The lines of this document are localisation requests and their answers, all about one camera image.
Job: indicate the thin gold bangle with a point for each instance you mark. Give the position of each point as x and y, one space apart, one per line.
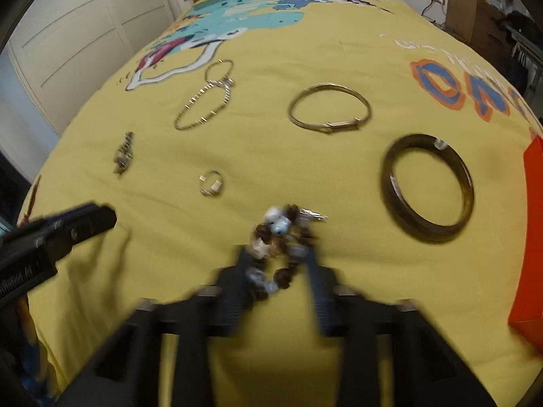
339 124

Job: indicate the red jewelry box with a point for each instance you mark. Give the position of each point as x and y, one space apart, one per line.
530 241

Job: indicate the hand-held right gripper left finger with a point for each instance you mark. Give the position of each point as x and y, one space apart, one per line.
235 288

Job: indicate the brown translucent bangle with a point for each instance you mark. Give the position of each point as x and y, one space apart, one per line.
388 186

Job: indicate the wooden dresser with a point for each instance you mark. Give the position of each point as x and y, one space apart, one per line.
466 17

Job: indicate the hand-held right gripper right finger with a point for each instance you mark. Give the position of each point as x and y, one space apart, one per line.
320 292

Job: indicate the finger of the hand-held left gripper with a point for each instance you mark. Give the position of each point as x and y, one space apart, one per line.
85 224

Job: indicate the small metal charm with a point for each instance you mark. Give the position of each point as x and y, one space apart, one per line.
124 154

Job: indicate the white wardrobe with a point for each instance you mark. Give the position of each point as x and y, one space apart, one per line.
76 21

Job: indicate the yellow printed blanket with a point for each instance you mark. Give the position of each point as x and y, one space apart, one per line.
263 148

